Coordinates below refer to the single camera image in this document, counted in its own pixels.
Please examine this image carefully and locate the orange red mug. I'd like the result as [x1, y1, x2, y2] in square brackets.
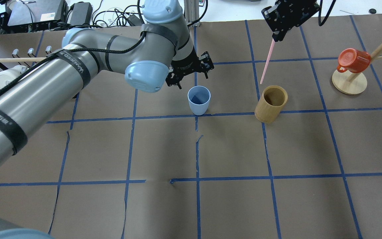
[337, 48, 371, 74]

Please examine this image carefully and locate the black power box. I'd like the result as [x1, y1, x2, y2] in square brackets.
[8, 0, 68, 27]

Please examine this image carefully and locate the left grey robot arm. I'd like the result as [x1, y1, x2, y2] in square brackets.
[0, 0, 214, 166]

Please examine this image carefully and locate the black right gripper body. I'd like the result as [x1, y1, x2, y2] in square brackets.
[261, 0, 320, 42]

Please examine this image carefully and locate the white mug near rack end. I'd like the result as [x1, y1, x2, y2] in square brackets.
[0, 65, 29, 89]

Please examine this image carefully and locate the light blue plastic cup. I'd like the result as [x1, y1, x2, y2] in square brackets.
[187, 86, 211, 116]

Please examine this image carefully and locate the wooden dowel rod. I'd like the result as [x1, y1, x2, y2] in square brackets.
[0, 57, 47, 63]

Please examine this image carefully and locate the aluminium extrusion post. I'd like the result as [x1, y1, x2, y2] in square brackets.
[184, 0, 200, 26]

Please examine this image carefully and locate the black power adapter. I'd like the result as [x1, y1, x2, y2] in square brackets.
[67, 2, 93, 25]

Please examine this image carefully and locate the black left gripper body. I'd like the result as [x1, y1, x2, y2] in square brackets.
[165, 51, 214, 89]

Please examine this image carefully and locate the wooden mug tree stand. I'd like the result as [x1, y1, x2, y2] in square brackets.
[332, 43, 382, 95]

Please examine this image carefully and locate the bamboo chopstick holder cup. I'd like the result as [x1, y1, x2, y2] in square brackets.
[254, 86, 288, 123]

